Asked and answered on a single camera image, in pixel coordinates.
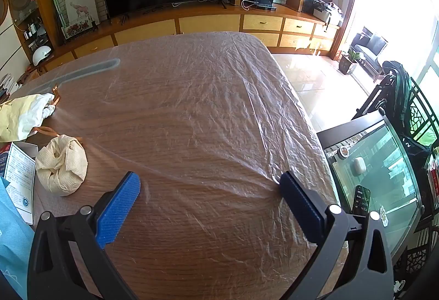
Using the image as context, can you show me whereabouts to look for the white blue medicine box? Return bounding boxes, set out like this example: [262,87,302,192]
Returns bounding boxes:
[0,141,39,225]

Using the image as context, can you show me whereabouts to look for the dark sofa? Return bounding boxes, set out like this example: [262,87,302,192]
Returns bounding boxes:
[351,27,389,72]

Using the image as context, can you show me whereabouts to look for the light blue paper packet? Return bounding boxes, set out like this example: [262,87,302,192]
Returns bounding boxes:
[0,178,35,299]

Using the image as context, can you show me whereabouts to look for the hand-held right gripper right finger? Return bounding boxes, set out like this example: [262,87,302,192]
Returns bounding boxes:
[278,171,395,300]

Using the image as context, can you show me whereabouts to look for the row of books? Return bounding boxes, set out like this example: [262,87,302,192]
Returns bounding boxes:
[0,73,18,99]

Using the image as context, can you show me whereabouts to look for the long wooden cabinet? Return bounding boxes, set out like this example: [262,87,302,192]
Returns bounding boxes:
[41,3,344,76]

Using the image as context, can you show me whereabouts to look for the grey printer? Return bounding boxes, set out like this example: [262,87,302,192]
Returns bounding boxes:
[312,0,344,26]

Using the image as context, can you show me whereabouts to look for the potted green plant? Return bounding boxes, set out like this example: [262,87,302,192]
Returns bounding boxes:
[339,49,364,76]

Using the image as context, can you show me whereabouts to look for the black folding frame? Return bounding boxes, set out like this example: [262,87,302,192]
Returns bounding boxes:
[355,74,395,119]

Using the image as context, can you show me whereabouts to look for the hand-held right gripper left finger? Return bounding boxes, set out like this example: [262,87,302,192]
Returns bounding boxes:
[27,170,141,300]

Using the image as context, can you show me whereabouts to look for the white elephant painting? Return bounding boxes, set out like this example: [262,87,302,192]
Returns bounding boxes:
[64,0,100,26]

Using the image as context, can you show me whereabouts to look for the dark green jacket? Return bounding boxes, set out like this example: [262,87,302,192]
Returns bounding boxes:
[381,61,431,153]

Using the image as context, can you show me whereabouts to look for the yellow white paper bag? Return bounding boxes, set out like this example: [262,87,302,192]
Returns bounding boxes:
[0,85,62,143]

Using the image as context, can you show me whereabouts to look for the floral picture frame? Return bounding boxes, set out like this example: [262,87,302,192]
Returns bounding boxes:
[61,20,93,40]

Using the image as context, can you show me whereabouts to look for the white helmet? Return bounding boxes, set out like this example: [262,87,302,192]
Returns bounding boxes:
[32,45,55,66]

